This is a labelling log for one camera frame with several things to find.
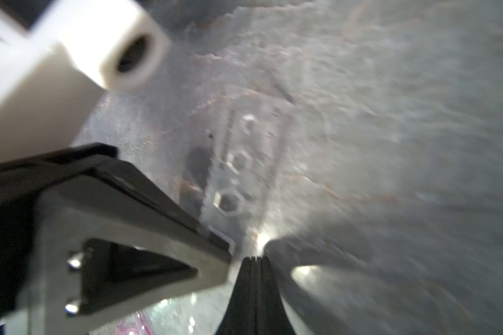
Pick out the clear straight ruler bottom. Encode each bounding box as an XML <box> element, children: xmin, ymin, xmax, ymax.
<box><xmin>200</xmin><ymin>85</ymin><xmax>295</xmax><ymax>243</ymax></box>

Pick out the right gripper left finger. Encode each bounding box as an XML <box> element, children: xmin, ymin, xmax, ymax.
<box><xmin>216</xmin><ymin>258</ymin><xmax>256</xmax><ymax>334</ymax></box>

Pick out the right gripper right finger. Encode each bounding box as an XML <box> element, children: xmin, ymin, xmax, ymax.
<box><xmin>255</xmin><ymin>258</ymin><xmax>296</xmax><ymax>335</ymax></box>

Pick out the pink triangle ruler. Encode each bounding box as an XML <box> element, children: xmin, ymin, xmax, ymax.
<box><xmin>115</xmin><ymin>311</ymin><xmax>153</xmax><ymax>335</ymax></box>

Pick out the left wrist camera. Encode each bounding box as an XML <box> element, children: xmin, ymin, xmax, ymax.
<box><xmin>0</xmin><ymin>1</ymin><xmax>171</xmax><ymax>163</ymax></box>

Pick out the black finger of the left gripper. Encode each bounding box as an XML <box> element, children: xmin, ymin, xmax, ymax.
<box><xmin>4</xmin><ymin>176</ymin><xmax>231</xmax><ymax>334</ymax></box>
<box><xmin>0</xmin><ymin>142</ymin><xmax>231</xmax><ymax>251</ymax></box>

